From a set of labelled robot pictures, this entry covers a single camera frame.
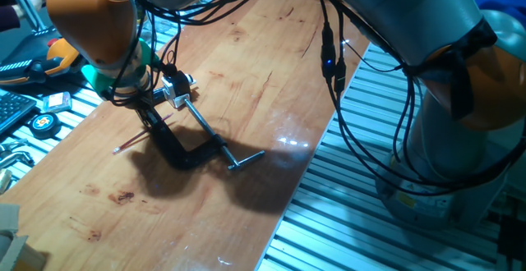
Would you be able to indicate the round black tape measure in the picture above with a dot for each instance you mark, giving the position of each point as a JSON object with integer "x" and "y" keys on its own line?
{"x": 44, "y": 125}

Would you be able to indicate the black white pencil sharpener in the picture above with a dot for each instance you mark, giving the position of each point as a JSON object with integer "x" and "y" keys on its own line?
{"x": 181, "y": 88}

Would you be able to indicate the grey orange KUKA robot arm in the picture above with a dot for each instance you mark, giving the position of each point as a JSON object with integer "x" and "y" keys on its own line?
{"x": 411, "y": 16}

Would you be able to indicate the black computer keyboard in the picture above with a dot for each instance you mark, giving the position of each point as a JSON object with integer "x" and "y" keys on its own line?
{"x": 12, "y": 111}

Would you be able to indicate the black metal C-clamp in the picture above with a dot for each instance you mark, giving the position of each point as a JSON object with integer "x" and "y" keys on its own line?
{"x": 176, "y": 152}

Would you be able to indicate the glossy orange wooden board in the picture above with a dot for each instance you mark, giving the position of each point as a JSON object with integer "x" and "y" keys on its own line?
{"x": 123, "y": 221}

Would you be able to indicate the thin red pencil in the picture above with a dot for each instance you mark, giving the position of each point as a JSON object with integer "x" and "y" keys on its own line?
{"x": 127, "y": 144}

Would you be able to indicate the black orange teach pendant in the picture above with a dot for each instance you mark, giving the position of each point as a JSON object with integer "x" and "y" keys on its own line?
{"x": 24, "y": 57}

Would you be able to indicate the blue plastic bag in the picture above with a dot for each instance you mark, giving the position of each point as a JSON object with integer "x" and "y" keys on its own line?
{"x": 499, "y": 2}

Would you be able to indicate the grey slanted metal bar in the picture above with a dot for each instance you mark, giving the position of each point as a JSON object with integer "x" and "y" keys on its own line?
{"x": 24, "y": 2}

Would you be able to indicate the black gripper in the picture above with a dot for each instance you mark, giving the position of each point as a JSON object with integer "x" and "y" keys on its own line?
{"x": 137, "y": 102}

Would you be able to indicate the small white pink box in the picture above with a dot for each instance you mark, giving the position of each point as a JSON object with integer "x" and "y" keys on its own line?
{"x": 57, "y": 102}

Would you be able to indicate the dark sleeved person forearm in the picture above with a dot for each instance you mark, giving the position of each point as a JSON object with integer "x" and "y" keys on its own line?
{"x": 9, "y": 18}

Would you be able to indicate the chrome faucet part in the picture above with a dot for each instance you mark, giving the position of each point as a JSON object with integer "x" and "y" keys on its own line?
{"x": 14, "y": 156}

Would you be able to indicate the brass fitting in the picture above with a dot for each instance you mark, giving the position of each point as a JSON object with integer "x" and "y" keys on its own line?
{"x": 4, "y": 180}

